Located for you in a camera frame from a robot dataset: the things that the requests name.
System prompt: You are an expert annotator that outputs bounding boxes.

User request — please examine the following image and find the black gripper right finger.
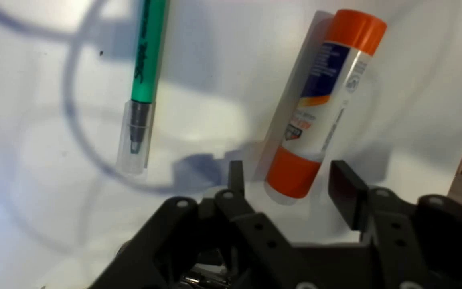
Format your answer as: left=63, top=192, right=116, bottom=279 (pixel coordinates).
left=328, top=158, right=462, bottom=289

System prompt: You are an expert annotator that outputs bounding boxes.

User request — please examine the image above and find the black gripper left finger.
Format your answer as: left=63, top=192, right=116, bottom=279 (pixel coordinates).
left=88, top=158, right=297, bottom=289

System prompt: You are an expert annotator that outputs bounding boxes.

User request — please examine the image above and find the orange capped glue stick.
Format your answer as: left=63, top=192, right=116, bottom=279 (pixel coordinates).
left=263, top=7, right=390, bottom=205

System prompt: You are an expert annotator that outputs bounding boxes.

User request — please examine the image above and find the green pen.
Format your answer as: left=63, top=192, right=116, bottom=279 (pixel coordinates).
left=116, top=0, right=172, bottom=174

